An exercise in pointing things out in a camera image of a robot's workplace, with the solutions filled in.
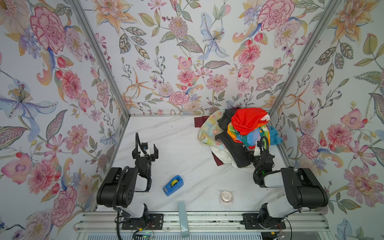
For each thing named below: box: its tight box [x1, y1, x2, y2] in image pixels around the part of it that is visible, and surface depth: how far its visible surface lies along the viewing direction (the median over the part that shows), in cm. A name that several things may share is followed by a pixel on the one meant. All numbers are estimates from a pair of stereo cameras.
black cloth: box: [215, 108, 255, 168], surface depth 95 cm
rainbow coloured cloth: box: [227, 122, 271, 149], surface depth 95 cm
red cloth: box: [231, 107, 271, 136], surface depth 97 cm
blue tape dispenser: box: [163, 175, 184, 197], surface depth 84 cm
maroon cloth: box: [194, 115, 210, 128], surface depth 120 cm
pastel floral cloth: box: [198, 109, 227, 150], surface depth 112 cm
